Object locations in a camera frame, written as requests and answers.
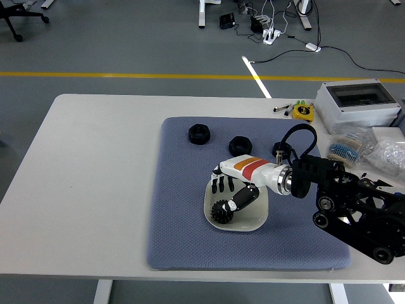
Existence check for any long black floor cable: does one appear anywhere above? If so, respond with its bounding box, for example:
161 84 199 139
319 46 405 75

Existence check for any white table leg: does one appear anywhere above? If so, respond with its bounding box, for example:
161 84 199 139
328 282 349 304
93 279 114 304

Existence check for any white flat box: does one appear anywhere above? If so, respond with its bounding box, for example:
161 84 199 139
370 126 405 146

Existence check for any small black hexagonal nut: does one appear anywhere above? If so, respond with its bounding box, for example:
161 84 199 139
272 141 297 159

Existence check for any yellow tape measure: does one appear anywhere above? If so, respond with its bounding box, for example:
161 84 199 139
291 103 314 123

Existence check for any white desk leg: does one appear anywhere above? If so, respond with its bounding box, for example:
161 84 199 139
198 0 221 29
292 0 313 32

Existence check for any black office chair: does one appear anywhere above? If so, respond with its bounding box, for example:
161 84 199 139
0 0 51 43

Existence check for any grey electrical enclosure box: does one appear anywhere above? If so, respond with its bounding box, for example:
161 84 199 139
314 79 402 134

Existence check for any black electronics box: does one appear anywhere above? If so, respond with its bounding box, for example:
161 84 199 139
219 13 235 29

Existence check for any white power strip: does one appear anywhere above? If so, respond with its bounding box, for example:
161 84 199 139
262 28 282 45

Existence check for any large black threaded nut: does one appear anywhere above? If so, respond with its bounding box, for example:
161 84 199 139
188 123 211 145

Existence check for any blue-grey textured mat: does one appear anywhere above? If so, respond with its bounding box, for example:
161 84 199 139
146 116 352 270

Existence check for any large black gear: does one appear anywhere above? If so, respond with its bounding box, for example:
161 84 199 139
211 199 235 225

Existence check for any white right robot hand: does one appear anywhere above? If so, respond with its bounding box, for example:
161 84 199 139
210 154 285 212

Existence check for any black power adapter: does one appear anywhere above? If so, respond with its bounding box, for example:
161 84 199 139
250 15 264 34

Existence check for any clear bag of parts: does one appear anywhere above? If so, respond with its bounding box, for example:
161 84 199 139
368 137 405 177

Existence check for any white square dish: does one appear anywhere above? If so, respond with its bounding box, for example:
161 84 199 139
204 177 270 232

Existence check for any bag of blue resistors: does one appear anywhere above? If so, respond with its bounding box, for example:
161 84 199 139
327 125 377 168

